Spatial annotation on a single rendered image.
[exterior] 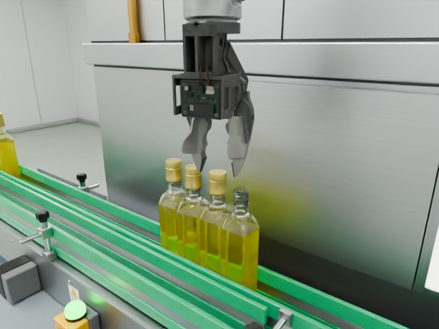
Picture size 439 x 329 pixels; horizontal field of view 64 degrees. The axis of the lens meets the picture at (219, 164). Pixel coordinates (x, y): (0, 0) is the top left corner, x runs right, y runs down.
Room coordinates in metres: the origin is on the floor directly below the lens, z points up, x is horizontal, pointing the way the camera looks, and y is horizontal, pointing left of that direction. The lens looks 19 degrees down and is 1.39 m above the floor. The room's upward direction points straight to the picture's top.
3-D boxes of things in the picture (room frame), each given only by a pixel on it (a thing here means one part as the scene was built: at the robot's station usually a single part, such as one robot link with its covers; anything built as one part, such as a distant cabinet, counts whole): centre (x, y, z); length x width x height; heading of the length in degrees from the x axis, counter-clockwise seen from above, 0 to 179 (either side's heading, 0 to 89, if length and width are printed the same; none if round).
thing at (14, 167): (1.22, 0.78, 1.02); 0.06 x 0.06 x 0.28; 52
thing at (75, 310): (0.62, 0.32, 0.84); 0.04 x 0.04 x 0.03
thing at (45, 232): (0.74, 0.44, 0.94); 0.07 x 0.04 x 0.13; 142
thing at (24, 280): (0.79, 0.54, 0.79); 0.08 x 0.08 x 0.08; 52
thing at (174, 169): (0.70, 0.10, 1.14); 0.04 x 0.04 x 0.04
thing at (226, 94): (0.48, 0.01, 1.36); 0.09 x 0.08 x 0.12; 157
